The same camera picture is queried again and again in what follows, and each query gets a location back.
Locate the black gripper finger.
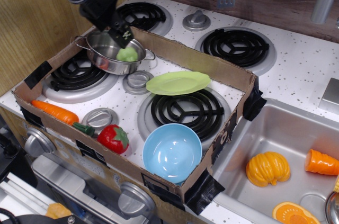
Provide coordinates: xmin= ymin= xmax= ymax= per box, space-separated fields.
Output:
xmin=109 ymin=12 xmax=134 ymax=48

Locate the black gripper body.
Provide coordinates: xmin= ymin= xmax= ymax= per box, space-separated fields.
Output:
xmin=79 ymin=0 xmax=119 ymax=31

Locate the green toy broccoli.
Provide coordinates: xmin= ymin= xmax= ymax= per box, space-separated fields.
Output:
xmin=116 ymin=47 xmax=138 ymax=62

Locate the silver metal pot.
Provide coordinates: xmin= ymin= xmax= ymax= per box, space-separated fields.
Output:
xmin=74 ymin=31 xmax=156 ymax=75

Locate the back left stove burner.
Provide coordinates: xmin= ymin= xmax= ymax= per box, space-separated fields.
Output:
xmin=117 ymin=2 xmax=173 ymax=37

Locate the stove burner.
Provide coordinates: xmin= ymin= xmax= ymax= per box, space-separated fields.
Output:
xmin=137 ymin=87 xmax=231 ymax=149
xmin=117 ymin=2 xmax=173 ymax=37
xmin=195 ymin=26 xmax=277 ymax=76
xmin=42 ymin=49 xmax=119 ymax=104

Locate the grey stove top knob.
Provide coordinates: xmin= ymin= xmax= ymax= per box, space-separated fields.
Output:
xmin=122 ymin=70 xmax=154 ymax=95
xmin=182 ymin=10 xmax=211 ymax=31
xmin=82 ymin=107 xmax=119 ymax=136

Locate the front left stove burner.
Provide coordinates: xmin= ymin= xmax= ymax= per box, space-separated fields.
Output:
xmin=42 ymin=49 xmax=119 ymax=104

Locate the green plastic plate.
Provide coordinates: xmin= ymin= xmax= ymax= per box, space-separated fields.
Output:
xmin=146 ymin=71 xmax=211 ymax=96

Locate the red toy strawberry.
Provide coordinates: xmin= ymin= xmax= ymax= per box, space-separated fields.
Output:
xmin=97 ymin=124 xmax=129 ymax=154

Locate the front right stove burner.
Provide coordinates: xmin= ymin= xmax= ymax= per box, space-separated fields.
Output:
xmin=137 ymin=87 xmax=231 ymax=149

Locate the back right stove burner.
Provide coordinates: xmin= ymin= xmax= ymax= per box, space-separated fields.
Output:
xmin=195 ymin=26 xmax=277 ymax=76

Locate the light blue bowl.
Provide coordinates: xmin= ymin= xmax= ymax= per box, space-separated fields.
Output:
xmin=142 ymin=123 xmax=202 ymax=184

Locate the grey oven front knob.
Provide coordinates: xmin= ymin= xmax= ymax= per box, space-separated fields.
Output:
xmin=118 ymin=182 xmax=155 ymax=218
xmin=24 ymin=127 xmax=56 ymax=158

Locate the brown cardboard fence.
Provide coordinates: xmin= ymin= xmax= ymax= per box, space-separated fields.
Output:
xmin=12 ymin=19 xmax=267 ymax=216

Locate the stainless steel sink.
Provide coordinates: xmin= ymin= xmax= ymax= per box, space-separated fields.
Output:
xmin=212 ymin=99 xmax=338 ymax=223

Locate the orange object at bottom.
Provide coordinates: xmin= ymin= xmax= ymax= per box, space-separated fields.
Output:
xmin=45 ymin=203 xmax=72 ymax=219

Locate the orange toy pumpkin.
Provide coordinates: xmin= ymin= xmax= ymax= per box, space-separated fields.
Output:
xmin=246 ymin=151 xmax=291 ymax=187

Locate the grey faucet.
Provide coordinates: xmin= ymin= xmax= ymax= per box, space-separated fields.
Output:
xmin=311 ymin=0 xmax=335 ymax=24

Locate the grey faucet base block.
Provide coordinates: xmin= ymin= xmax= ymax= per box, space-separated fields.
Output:
xmin=319 ymin=78 xmax=339 ymax=115

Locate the orange toy carrot piece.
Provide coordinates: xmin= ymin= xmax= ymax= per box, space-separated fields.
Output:
xmin=304 ymin=149 xmax=338 ymax=176

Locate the orange toy citrus half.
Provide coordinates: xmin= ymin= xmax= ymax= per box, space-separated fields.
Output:
xmin=272 ymin=201 xmax=320 ymax=224

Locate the yellow toy corn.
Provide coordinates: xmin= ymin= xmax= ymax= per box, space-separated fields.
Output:
xmin=333 ymin=176 xmax=339 ymax=193

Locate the silver lid edge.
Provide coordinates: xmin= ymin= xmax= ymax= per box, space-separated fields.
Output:
xmin=325 ymin=192 xmax=339 ymax=224

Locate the black cable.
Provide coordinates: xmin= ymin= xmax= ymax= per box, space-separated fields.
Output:
xmin=0 ymin=208 xmax=18 ymax=224

